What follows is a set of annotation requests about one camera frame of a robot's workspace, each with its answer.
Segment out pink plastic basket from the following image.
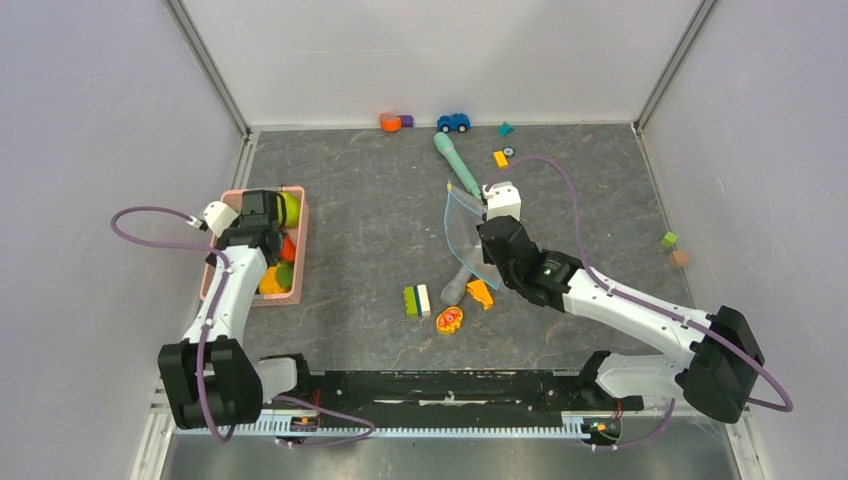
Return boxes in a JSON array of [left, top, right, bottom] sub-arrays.
[[199, 186, 311, 308]]

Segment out clear zip top bag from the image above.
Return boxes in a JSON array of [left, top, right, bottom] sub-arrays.
[[444, 183, 503, 290]]

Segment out yellow toy corn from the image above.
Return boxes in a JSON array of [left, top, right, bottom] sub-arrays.
[[257, 266, 283, 295]]

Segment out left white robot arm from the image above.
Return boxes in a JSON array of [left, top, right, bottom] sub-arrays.
[[157, 190, 314, 430]]

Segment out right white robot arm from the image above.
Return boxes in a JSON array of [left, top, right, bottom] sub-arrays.
[[477, 216, 765, 424]]

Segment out green toy pear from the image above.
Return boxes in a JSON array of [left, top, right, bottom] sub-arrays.
[[279, 191, 301, 229]]

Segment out orange toy wedge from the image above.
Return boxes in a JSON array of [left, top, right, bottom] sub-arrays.
[[466, 279, 494, 310]]

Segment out dark green toy cucumber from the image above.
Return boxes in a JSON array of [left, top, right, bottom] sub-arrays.
[[274, 262, 294, 292]]

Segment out grey toy microphone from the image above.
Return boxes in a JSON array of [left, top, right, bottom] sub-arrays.
[[440, 265, 474, 307]]

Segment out yellow small brick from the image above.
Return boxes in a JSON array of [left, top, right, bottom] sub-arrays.
[[493, 151, 509, 169]]

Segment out yellow red round toy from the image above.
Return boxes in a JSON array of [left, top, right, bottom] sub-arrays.
[[436, 306, 464, 335]]

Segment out green white brick stack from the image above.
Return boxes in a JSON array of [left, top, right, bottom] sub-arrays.
[[403, 284, 431, 318]]

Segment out teal triangle block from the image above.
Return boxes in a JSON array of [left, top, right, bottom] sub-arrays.
[[498, 122, 514, 137]]

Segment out mint green toy microphone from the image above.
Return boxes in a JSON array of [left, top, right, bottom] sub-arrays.
[[433, 132, 483, 201]]

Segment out blue toy car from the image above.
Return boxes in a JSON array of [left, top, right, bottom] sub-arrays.
[[437, 113, 472, 133]]

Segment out orange half-round block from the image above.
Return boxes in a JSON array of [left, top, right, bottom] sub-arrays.
[[378, 112, 403, 133]]

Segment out lime green cube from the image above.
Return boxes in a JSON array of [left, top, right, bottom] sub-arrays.
[[660, 231, 679, 249]]

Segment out tan wooden cube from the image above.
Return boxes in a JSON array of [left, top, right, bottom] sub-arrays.
[[667, 249, 690, 269]]

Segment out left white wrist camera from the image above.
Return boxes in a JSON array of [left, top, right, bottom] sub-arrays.
[[186, 201, 239, 237]]

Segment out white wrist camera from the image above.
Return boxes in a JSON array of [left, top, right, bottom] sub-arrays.
[[482, 181, 522, 221], [186, 201, 239, 237]]

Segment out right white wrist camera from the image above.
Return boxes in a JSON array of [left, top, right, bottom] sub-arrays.
[[482, 181, 522, 221]]

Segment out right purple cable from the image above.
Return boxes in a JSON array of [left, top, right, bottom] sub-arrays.
[[490, 155, 794, 452]]

